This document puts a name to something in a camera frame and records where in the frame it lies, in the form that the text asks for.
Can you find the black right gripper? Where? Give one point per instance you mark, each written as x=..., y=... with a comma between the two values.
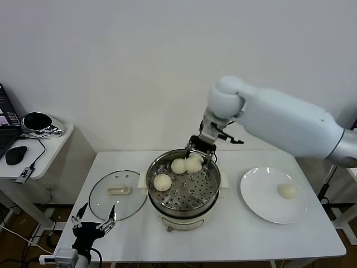
x=202, y=143

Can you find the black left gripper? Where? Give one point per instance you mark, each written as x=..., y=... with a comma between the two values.
x=86, y=234

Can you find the white steamed baozi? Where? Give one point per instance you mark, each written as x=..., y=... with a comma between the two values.
x=287, y=191
x=162, y=182
x=193, y=164
x=178, y=166

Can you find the glass pot lid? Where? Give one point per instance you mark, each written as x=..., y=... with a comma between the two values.
x=122, y=203

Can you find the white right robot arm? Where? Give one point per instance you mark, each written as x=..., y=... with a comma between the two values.
x=279, y=120

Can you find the stainless steel steamer pot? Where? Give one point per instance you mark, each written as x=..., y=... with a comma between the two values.
x=195, y=195

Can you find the cream electric cooker base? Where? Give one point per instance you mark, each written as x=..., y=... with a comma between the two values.
x=181, y=220

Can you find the white round plate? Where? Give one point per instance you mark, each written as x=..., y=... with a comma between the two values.
x=265, y=201

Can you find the white side table rounded top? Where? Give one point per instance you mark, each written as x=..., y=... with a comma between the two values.
x=53, y=150

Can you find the grey usb dongle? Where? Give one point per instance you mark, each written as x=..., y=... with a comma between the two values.
x=25, y=174

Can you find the black computer mouse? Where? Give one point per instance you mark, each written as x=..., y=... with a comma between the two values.
x=16, y=155

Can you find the black laptop bright screen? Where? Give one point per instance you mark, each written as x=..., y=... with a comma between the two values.
x=5, y=134

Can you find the white side table with label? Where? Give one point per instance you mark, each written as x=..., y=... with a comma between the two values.
x=343, y=219

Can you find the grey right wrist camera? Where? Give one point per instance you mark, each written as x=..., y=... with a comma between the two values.
x=208, y=133

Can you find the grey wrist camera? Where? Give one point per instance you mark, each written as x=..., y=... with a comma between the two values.
x=208, y=133
x=66, y=254

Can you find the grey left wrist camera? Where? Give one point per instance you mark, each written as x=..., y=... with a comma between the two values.
x=66, y=254

